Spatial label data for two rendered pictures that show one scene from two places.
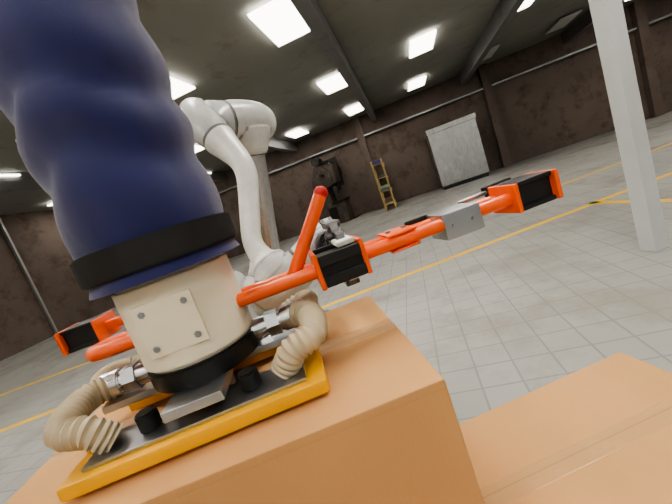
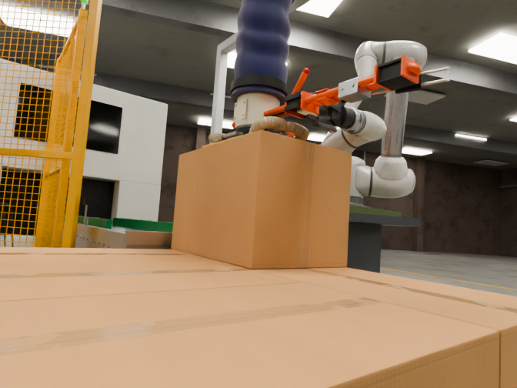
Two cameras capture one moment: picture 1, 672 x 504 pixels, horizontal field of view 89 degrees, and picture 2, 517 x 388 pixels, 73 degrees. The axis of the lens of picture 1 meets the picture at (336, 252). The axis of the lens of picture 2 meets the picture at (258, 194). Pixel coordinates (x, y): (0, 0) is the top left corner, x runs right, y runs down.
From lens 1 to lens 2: 1.07 m
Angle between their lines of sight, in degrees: 61
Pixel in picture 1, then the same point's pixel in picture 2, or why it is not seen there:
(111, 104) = (249, 35)
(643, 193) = not seen: outside the picture
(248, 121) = (394, 55)
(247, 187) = not seen: hidden behind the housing
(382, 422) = (244, 141)
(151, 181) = (249, 59)
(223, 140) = (361, 64)
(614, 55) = not seen: outside the picture
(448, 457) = (253, 163)
